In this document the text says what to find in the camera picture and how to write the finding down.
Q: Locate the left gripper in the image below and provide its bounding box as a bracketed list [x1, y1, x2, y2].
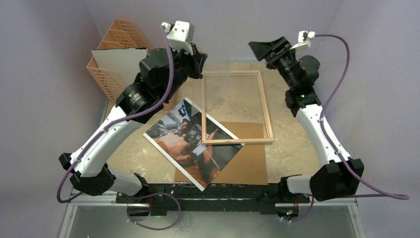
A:
[161, 42, 207, 101]

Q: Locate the printed photo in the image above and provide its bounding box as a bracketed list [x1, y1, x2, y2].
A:
[143, 98, 244, 191]

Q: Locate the white wooden picture frame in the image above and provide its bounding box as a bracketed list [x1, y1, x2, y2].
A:
[201, 70, 274, 145]

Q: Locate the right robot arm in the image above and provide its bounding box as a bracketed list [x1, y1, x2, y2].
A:
[248, 37, 364, 202]

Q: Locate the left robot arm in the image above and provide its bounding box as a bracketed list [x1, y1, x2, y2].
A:
[59, 46, 208, 203]

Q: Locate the white board in organizer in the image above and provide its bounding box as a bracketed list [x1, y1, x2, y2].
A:
[91, 48, 148, 100]

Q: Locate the orange plastic desk organizer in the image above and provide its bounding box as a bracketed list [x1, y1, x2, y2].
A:
[86, 18, 153, 103]

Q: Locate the brown cardboard backing board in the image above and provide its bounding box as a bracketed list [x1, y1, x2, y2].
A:
[174, 122, 268, 186]

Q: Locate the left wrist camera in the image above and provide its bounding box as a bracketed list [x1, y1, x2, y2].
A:
[161, 21, 195, 55]

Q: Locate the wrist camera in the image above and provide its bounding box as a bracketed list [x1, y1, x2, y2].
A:
[290, 31, 316, 52]
[161, 21, 195, 55]

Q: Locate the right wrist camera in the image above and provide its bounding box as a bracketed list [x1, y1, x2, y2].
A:
[290, 31, 316, 52]

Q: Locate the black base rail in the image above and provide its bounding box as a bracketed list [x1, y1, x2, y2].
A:
[67, 183, 358, 216]

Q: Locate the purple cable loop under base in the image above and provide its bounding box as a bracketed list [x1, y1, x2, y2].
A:
[127, 188, 183, 230]

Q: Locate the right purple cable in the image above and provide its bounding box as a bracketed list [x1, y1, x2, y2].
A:
[313, 34, 411, 201]

